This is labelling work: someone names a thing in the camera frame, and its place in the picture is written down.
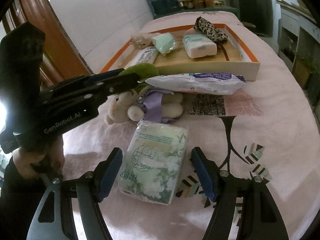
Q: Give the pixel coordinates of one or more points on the leopard print cloth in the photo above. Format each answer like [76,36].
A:
[206,28]

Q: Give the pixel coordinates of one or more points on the cream teddy bear purple ribbon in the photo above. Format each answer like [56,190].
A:
[150,104]

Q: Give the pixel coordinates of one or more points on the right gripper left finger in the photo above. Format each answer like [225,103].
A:
[54,219]

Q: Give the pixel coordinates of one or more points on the yellow white wipes packet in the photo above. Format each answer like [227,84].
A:
[146,55]

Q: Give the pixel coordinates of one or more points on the mint green sponge bag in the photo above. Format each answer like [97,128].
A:
[164,43]

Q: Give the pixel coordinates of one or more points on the white teal tissue pack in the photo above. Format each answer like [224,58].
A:
[198,45]

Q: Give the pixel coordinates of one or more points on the orange-rimmed cardboard tray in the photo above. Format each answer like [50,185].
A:
[233,56]

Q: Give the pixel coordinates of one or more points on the person's left hand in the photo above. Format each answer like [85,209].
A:
[23,159]

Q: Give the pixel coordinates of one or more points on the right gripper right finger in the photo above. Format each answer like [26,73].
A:
[260,217]

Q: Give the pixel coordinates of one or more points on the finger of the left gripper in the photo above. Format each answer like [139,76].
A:
[117,84]
[110,76]

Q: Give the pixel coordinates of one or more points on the dark grey refrigerator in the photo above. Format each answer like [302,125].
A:
[256,15]

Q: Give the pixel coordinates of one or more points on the brown wooden door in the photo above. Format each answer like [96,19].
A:
[61,59]

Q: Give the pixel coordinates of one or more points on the white blue plastic packet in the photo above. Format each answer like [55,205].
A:
[199,83]

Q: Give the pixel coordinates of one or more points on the white kitchen counter cabinet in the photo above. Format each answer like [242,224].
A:
[298,34]

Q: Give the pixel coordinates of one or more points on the small cream plush toy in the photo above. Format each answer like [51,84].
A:
[141,40]

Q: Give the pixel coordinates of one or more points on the green floral tissue pack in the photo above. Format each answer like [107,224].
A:
[153,162]

